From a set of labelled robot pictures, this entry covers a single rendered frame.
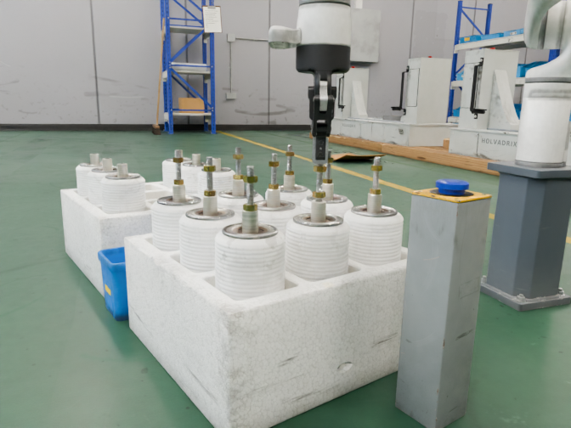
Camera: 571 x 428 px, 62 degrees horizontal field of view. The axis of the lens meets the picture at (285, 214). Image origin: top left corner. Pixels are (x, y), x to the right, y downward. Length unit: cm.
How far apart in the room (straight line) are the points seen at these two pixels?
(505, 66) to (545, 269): 272
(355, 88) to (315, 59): 478
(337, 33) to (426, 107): 360
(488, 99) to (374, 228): 298
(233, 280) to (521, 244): 69
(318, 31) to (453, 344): 44
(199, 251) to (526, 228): 70
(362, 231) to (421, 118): 351
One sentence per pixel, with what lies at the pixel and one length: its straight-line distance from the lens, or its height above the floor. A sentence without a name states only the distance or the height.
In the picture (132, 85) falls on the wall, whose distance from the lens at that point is 708.
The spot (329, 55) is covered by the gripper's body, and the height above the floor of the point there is 48.
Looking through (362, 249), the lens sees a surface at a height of 20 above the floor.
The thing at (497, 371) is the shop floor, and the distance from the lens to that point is 90.
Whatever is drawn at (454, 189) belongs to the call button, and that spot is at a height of 32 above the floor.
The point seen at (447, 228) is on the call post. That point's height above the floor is 28.
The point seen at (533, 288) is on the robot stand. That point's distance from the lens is 116.
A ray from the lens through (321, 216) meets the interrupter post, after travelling 71.
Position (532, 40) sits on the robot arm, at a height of 55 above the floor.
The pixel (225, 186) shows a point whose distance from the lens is 120.
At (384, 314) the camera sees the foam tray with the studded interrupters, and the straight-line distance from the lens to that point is 76.
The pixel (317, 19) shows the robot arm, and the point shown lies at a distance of 67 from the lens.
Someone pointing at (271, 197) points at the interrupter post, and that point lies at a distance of 80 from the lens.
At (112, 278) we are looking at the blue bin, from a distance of 98.
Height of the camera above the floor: 42
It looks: 13 degrees down
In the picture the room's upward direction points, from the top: 1 degrees clockwise
